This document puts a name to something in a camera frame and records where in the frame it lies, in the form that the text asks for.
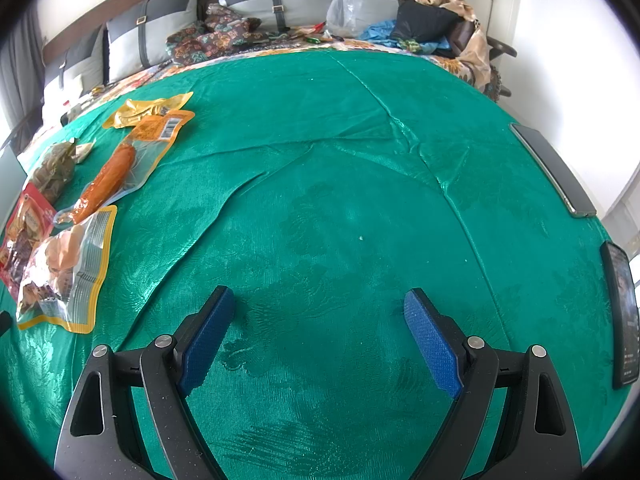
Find grey curtain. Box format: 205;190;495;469
0;10;46;126

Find dark floral folded quilt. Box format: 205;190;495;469
165;2;263;66

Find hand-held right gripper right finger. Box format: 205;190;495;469
402;287;583;480

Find blue plastic bag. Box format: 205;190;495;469
360;20;451;56

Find green bed cover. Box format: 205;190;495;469
0;45;636;480

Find orange sausage packet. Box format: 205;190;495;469
54;109;197;226

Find clear plastic bag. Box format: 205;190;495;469
326;0;371;40

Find silver smartphone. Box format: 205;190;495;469
510;122;598;219

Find yellow snack pouch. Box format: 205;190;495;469
101;91;195;130

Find red meat snack packet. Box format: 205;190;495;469
0;182;58;291

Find brown armchair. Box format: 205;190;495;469
450;20;518;103

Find large yellow-edged ball snack packet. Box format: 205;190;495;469
15;205;118;336

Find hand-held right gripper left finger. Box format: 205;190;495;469
54;285;236;480

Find small colourful wrappers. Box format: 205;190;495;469
300;22;346;43

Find black smartphone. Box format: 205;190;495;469
599;240;640;391

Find beige patterned blanket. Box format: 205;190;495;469
415;0;493;93

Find black bag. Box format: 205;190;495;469
390;0;466;46

